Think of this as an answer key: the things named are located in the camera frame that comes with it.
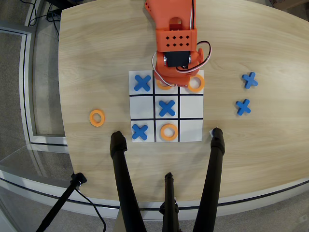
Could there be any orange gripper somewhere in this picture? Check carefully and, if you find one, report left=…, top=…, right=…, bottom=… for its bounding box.
left=154, top=48, right=205, bottom=88

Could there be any orange foam ring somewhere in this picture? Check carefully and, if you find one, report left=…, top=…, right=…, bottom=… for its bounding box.
left=187, top=73, right=205, bottom=93
left=160, top=123, right=179, bottom=141
left=156, top=78, right=173, bottom=91
left=89, top=109, right=106, bottom=128

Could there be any cardboard box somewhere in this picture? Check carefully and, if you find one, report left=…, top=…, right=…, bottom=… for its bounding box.
left=267, top=0, right=309, bottom=13

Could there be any white tic-tac-toe board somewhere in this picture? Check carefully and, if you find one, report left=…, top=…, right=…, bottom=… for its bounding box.
left=128, top=69, right=205, bottom=143

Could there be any blue foam cross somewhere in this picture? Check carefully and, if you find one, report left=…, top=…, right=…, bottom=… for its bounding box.
left=241, top=72, right=258, bottom=89
left=131, top=124, right=148, bottom=141
left=235, top=99, right=252, bottom=116
left=134, top=74, right=152, bottom=92
left=158, top=100, right=176, bottom=117

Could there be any short black tripod leg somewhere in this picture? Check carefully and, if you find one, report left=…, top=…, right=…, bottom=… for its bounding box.
left=159, top=172, right=181, bottom=232

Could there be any metal framed glass panel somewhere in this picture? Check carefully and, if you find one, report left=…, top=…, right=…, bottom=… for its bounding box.
left=0, top=26, right=68, bottom=147

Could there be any thin black stand pole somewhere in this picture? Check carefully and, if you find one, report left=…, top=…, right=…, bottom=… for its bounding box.
left=35, top=172, right=87, bottom=232

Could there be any black cable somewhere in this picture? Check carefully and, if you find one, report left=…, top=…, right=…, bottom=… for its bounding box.
left=28, top=0, right=43, bottom=27
left=74, top=186, right=107, bottom=232
left=45, top=3, right=60, bottom=37

